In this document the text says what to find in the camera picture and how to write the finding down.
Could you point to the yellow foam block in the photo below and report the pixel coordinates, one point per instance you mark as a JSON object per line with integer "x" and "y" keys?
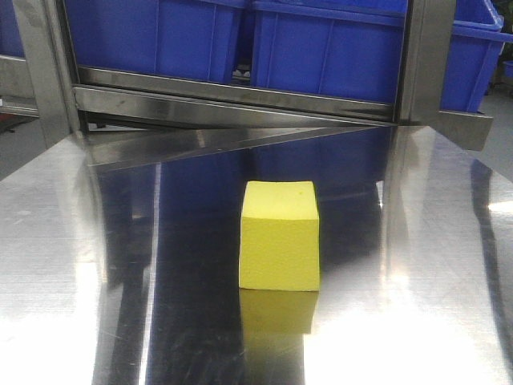
{"x": 280, "y": 237}

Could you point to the stainless steel shelf rack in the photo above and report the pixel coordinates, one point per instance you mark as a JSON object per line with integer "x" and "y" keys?
{"x": 48, "y": 84}

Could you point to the blue plastic bin left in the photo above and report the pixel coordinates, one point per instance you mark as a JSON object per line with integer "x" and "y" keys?
{"x": 183, "y": 39}

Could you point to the blue plastic bin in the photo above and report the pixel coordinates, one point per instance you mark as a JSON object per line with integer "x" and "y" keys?
{"x": 183, "y": 39}
{"x": 476, "y": 43}
{"x": 347, "y": 49}

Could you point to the blue plastic bin middle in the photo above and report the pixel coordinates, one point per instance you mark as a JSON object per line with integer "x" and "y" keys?
{"x": 347, "y": 49}

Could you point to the blue plastic bin right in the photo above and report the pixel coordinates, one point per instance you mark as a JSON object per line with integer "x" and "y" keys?
{"x": 476, "y": 43}

